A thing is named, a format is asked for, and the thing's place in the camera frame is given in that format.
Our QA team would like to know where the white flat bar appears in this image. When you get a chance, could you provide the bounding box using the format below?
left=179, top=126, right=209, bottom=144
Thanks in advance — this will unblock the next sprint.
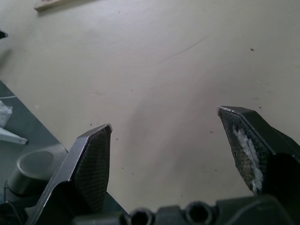
left=0, top=127, right=29, bottom=145

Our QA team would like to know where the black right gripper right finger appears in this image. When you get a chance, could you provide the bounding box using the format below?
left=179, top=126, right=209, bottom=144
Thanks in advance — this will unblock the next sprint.
left=217, top=105, right=300, bottom=204

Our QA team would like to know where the dark grey rounded shape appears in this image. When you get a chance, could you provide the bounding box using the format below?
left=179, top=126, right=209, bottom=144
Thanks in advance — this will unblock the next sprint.
left=4, top=144, right=69, bottom=203

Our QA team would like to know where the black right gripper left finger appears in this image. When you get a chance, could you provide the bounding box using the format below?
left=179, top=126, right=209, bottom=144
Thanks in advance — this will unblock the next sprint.
left=24, top=123, right=113, bottom=225

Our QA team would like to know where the wooden letter block tray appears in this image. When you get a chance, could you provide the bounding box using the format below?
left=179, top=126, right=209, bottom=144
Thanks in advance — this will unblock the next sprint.
left=34, top=0, right=97, bottom=11

